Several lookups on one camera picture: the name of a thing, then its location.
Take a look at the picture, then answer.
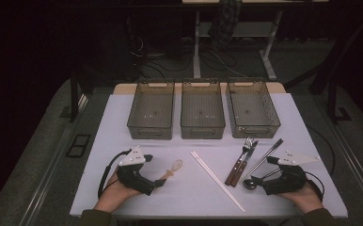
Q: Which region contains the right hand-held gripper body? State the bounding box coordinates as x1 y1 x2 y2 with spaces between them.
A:
261 150 322 196

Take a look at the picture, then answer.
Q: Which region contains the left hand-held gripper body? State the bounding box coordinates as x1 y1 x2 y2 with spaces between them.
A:
117 145 156 197

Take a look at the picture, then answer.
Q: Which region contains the metal chopstick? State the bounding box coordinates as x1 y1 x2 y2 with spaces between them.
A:
240 138 285 184
238 139 282 185

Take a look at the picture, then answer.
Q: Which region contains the metal spoon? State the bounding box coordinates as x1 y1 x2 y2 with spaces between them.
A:
243 168 281 191

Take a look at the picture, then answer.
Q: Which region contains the translucent orange plastic spoon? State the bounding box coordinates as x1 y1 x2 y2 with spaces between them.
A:
160 158 183 182

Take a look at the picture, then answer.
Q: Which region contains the wooden-handled fork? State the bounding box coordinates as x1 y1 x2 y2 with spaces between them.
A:
225 136 255 186

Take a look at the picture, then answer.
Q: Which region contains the grey translucent plastic bin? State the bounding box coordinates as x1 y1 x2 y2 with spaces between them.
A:
126 79 175 140
180 79 227 140
226 77 281 139

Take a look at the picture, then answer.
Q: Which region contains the person's left hand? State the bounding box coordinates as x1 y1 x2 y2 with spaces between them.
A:
94 170 143 215

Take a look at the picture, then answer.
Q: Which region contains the person's right hand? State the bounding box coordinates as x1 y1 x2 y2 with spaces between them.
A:
276 182 324 215

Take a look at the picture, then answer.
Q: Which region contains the black floor socket plate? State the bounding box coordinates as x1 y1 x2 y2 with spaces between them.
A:
65 134 92 159

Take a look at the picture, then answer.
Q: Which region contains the black metal stand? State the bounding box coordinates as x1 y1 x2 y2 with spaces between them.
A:
69 67 90 123

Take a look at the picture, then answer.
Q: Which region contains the white-framed desk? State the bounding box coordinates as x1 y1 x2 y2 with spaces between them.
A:
182 0 329 81

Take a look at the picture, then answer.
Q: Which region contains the dark patterned cloth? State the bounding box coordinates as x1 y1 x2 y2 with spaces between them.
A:
207 0 244 51

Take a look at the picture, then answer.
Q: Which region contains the left hand-held gripper cable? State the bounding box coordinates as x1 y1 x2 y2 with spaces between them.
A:
97 149 133 200

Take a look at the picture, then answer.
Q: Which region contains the hand-held gripper cable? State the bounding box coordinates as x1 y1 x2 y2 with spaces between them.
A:
305 179 325 202
97 149 133 200

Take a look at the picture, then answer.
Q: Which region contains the right hand-held gripper cable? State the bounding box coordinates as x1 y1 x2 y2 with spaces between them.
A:
305 179 325 202

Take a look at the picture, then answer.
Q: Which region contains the thin black floor cable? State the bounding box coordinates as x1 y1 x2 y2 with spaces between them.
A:
306 124 337 177

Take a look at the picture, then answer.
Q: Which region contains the metal floor rail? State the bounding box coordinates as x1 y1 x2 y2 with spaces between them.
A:
19 93 89 226
324 121 363 218

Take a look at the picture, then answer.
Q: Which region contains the black metal frame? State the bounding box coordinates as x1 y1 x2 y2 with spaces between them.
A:
284 12 363 125

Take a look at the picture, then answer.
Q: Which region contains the tangle of black floor cables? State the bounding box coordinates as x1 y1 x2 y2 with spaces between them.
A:
127 34 197 79

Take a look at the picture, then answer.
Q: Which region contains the white floor cable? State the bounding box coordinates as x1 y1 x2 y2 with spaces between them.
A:
208 49 248 78

